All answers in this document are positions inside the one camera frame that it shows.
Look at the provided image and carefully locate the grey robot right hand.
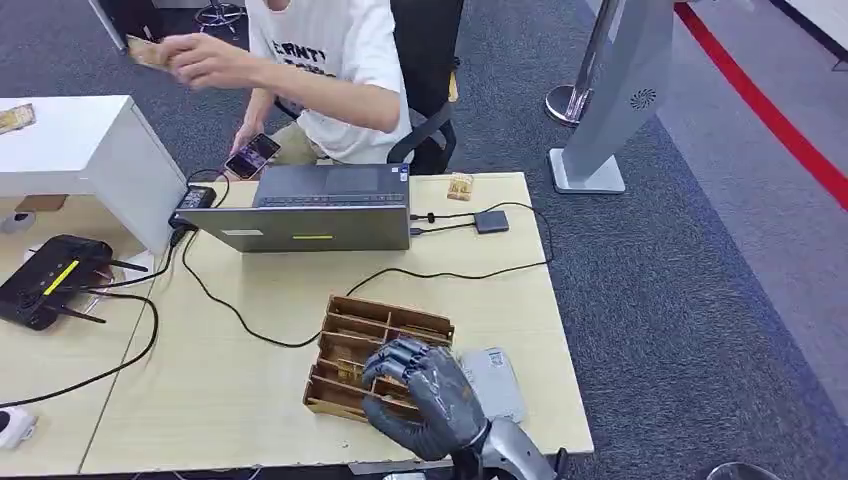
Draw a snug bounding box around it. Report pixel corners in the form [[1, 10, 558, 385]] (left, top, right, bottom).
[[360, 337, 493, 463]]

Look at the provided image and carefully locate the chrome stool base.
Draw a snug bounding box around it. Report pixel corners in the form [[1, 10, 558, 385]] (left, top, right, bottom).
[[194, 0, 248, 38]]

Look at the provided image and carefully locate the short black hub cable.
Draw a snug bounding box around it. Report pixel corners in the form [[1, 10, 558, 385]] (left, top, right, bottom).
[[409, 221, 480, 237]]

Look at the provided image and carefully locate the white cabinet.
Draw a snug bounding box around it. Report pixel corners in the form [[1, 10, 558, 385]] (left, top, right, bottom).
[[0, 95, 190, 256]]

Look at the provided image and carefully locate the wooden compartment card box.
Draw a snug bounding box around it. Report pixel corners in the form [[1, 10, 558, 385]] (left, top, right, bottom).
[[302, 295, 456, 425]]

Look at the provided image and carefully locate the black router with antennas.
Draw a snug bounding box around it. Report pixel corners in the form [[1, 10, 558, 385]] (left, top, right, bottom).
[[0, 234, 150, 333]]

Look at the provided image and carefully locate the thin black adapter cable loop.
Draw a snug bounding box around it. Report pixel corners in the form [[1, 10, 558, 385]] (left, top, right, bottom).
[[187, 168, 232, 211]]

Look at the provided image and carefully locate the chrome stanchion post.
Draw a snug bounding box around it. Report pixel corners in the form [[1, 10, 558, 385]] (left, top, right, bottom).
[[544, 0, 625, 127]]

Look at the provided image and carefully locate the black laptop power adapter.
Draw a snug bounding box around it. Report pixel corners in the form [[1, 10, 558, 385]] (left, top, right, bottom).
[[177, 186, 219, 212]]

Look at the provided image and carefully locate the thick black power cable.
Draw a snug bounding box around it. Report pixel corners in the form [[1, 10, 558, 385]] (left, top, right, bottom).
[[0, 291, 162, 412]]

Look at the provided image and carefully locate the silver kiosk stand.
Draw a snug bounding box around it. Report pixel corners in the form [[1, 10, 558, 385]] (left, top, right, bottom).
[[548, 0, 677, 195]]

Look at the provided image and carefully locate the yellow printed card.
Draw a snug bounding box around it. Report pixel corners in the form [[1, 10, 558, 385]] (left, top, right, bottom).
[[125, 34, 175, 73]]

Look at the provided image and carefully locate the white power strip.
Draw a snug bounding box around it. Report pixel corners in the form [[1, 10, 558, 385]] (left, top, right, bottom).
[[0, 406, 38, 452]]

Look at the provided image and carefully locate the grey flat power bank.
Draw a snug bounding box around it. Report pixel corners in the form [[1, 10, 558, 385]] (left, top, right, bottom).
[[458, 347, 528, 425]]

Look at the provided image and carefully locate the person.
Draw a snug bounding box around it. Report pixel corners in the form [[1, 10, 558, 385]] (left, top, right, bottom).
[[155, 0, 415, 183]]

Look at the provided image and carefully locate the small black hub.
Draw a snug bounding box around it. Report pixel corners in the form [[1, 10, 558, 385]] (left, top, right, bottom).
[[474, 210, 511, 235]]

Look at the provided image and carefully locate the smartphone with lit screen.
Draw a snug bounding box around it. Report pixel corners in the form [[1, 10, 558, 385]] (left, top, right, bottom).
[[224, 133, 282, 181]]

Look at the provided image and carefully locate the red floor tape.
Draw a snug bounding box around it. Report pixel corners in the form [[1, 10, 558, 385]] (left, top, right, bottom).
[[672, 1, 848, 212]]

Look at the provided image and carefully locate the person's left hand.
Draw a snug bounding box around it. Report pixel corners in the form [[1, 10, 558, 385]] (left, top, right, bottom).
[[157, 33, 250, 91]]

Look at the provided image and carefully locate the small tan card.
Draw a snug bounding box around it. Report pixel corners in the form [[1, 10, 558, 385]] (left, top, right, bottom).
[[447, 172, 476, 202]]

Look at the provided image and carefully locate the grey laptop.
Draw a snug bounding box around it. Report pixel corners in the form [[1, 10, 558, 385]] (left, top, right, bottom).
[[174, 163, 413, 254]]

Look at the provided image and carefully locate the black adapter mains cable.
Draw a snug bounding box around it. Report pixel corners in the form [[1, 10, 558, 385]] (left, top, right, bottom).
[[92, 218, 200, 293]]

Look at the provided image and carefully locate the long thin black cable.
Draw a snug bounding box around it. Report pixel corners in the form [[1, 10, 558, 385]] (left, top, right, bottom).
[[180, 201, 555, 350]]

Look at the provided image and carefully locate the person's right hand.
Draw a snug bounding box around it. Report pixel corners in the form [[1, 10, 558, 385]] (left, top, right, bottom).
[[228, 122, 266, 157]]

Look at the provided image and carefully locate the black bag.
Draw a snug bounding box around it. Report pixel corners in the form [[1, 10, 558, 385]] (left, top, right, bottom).
[[105, 0, 164, 42]]

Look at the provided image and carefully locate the black office chair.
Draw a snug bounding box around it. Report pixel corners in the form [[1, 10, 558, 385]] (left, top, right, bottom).
[[387, 0, 465, 176]]

